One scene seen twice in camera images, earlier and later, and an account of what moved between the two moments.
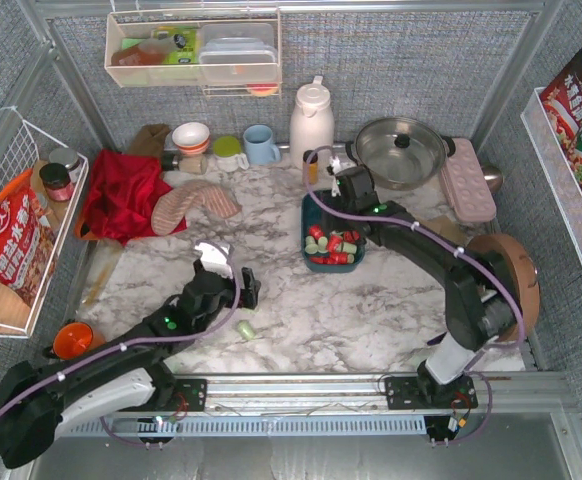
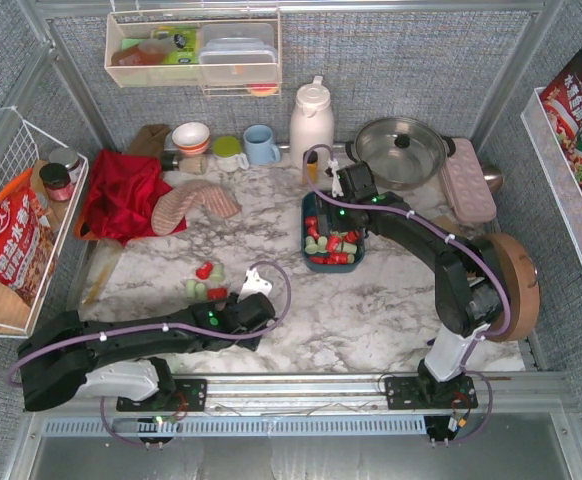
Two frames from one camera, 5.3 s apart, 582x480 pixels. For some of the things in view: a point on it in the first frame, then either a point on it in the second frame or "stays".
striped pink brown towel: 171,209 stays
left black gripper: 241,288 to 241,304
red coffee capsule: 338,258 stays
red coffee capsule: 334,240 stays
